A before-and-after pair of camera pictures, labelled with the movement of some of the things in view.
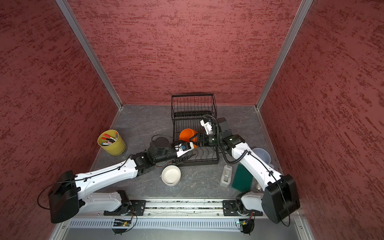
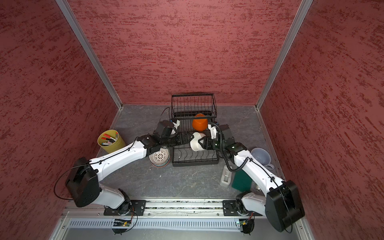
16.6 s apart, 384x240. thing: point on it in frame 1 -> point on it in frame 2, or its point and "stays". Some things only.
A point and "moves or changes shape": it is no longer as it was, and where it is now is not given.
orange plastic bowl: (190, 135) moves or changes shape
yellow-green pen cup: (110, 141) stays
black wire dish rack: (187, 111) stays
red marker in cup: (110, 139) stays
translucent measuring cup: (263, 155) stays
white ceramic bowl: (171, 175) moves or changes shape
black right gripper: (204, 143) stays
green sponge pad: (243, 179) stays
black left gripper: (182, 159) -> (186, 138)
